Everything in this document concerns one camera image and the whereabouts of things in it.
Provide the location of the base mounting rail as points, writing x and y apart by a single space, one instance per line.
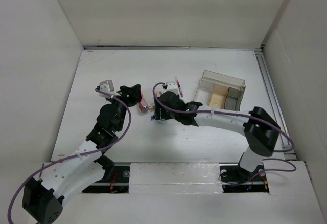
180 178

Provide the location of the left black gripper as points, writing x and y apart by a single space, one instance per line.
130 95

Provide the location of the pink staple box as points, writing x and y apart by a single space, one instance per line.
147 102

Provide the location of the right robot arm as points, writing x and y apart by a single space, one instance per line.
259 129

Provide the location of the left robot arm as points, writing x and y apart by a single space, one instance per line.
45 198

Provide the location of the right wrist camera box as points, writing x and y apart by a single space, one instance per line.
171 86

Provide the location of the aluminium rail right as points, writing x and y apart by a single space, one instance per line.
291 155

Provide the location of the clear desk organizer box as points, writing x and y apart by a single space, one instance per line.
220 91

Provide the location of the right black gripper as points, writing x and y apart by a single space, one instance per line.
157 112

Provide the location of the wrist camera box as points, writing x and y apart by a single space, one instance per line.
106 88
171 86

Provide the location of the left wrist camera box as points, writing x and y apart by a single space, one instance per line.
106 88

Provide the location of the red gel pen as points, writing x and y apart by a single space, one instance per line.
179 86

